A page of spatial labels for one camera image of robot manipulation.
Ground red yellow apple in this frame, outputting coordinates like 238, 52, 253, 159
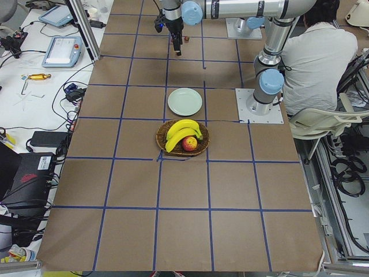
182, 136, 198, 152

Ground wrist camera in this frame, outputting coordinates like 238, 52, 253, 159
154, 16, 164, 33

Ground yellow banana bunch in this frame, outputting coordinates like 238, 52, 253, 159
165, 119, 203, 152

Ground aluminium frame post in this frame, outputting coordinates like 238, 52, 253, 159
65, 0, 100, 62

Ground woven wicker basket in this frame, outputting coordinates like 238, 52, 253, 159
156, 120, 210, 156

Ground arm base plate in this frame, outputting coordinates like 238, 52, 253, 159
235, 88, 284, 124
226, 17, 265, 40

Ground light green plate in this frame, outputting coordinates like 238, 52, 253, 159
167, 88, 202, 117

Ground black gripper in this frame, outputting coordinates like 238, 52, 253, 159
167, 19, 184, 55

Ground black power brick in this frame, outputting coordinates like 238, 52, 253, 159
30, 131, 67, 148

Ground blue teach pendant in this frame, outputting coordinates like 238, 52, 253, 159
42, 36, 83, 68

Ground seated person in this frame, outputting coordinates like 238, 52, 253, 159
281, 1, 358, 116

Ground white office chair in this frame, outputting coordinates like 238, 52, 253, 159
289, 93, 368, 164

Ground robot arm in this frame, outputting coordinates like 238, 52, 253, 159
160, 0, 184, 56
180, 0, 315, 115

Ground black computer box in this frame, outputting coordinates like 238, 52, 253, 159
1, 144, 56, 218

